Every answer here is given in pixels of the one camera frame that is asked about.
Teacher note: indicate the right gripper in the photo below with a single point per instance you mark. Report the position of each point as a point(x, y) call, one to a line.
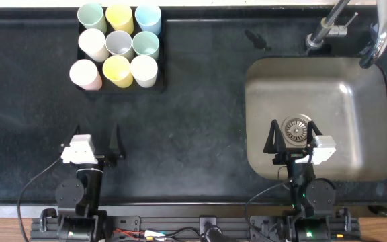
point(289, 157)

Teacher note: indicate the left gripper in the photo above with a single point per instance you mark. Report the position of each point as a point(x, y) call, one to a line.
point(102, 158)

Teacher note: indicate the white cup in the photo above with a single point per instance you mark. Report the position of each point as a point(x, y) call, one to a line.
point(92, 43)
point(143, 70)

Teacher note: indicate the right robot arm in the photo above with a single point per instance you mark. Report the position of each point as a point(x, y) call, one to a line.
point(319, 196)

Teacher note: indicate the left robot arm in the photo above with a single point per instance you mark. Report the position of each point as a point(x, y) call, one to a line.
point(91, 188)

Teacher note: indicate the steel sink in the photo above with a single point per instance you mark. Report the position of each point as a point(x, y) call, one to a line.
point(331, 94)

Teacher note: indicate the pink cup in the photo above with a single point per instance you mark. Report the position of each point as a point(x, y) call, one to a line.
point(84, 74)

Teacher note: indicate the yellow cup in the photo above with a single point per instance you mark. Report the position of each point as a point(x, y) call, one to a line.
point(119, 17)
point(117, 70)

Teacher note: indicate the grey cup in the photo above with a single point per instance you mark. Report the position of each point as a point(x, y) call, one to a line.
point(119, 43)

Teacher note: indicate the green cup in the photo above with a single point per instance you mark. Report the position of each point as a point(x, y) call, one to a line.
point(145, 45)
point(91, 16)

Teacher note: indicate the black tray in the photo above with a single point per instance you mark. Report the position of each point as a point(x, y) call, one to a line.
point(161, 50)

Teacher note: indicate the steel tap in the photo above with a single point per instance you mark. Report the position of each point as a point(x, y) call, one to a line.
point(328, 23)

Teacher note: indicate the blue cup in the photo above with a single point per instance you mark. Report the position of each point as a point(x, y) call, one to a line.
point(148, 17)

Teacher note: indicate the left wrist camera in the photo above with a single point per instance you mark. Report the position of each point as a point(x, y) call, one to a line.
point(79, 149)

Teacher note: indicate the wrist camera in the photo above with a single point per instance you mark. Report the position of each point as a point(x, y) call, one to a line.
point(322, 149)
point(79, 149)

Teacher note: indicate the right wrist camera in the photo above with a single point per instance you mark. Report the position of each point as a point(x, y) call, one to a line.
point(322, 149)

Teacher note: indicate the mounting rail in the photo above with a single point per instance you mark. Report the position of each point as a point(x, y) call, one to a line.
point(180, 230)

